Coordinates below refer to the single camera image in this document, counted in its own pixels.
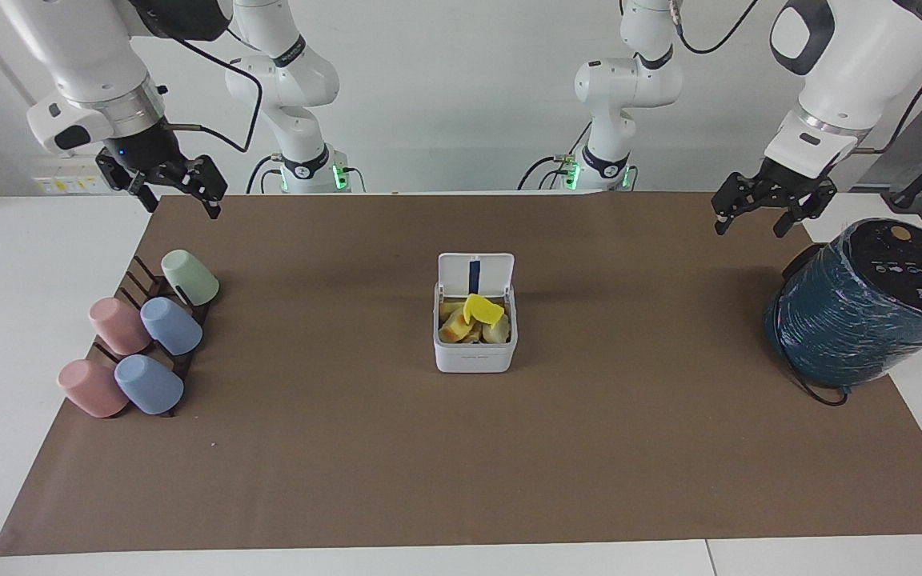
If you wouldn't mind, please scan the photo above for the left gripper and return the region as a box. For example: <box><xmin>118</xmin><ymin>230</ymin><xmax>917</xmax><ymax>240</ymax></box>
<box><xmin>711</xmin><ymin>158</ymin><xmax>839</xmax><ymax>240</ymax></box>

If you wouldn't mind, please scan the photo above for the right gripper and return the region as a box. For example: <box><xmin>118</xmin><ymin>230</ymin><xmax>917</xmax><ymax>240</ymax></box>
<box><xmin>94</xmin><ymin>118</ymin><xmax>229</xmax><ymax>220</ymax></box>

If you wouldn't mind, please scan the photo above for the yellow crumpled trash piece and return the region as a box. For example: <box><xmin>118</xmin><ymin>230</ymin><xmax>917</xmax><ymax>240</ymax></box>
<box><xmin>463</xmin><ymin>293</ymin><xmax>507</xmax><ymax>326</ymax></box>

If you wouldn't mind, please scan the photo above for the orange beige trash piece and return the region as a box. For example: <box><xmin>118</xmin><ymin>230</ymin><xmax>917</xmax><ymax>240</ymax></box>
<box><xmin>439</xmin><ymin>301</ymin><xmax>481</xmax><ymax>345</ymax></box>

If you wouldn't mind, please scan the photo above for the white trash bin with lid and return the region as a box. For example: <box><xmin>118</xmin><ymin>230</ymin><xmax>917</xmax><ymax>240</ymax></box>
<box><xmin>432</xmin><ymin>252</ymin><xmax>519</xmax><ymax>374</ymax></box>

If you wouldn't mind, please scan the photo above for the green cup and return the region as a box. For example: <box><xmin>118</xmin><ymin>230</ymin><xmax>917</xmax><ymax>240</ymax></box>
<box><xmin>160</xmin><ymin>249</ymin><xmax>221</xmax><ymax>307</ymax></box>

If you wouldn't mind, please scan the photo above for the dark brown cup rack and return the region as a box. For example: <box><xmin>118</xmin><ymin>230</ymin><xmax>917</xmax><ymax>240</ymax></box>
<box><xmin>91</xmin><ymin>254</ymin><xmax>222</xmax><ymax>419</ymax></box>

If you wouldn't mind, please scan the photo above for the plastic wrapped dark round appliance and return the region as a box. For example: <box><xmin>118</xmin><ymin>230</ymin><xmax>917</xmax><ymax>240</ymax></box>
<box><xmin>764</xmin><ymin>217</ymin><xmax>922</xmax><ymax>391</ymax></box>

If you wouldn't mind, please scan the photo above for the blue cup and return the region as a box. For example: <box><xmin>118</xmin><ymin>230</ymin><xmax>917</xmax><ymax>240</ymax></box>
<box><xmin>114</xmin><ymin>354</ymin><xmax>186</xmax><ymax>416</ymax></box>
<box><xmin>139</xmin><ymin>296</ymin><xmax>204</xmax><ymax>357</ymax></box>

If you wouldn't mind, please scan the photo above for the pink cup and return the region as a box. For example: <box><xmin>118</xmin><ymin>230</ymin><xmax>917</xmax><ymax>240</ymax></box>
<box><xmin>88</xmin><ymin>297</ymin><xmax>152</xmax><ymax>357</ymax></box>
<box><xmin>56</xmin><ymin>358</ymin><xmax>130</xmax><ymax>419</ymax></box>

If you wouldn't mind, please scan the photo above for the white wall socket strip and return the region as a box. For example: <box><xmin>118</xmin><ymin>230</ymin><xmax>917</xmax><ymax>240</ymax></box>
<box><xmin>32</xmin><ymin>170</ymin><xmax>112</xmax><ymax>198</ymax></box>

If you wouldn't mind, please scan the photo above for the black appliance cable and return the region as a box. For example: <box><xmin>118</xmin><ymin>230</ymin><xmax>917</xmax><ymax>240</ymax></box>
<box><xmin>781</xmin><ymin>352</ymin><xmax>852</xmax><ymax>408</ymax></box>

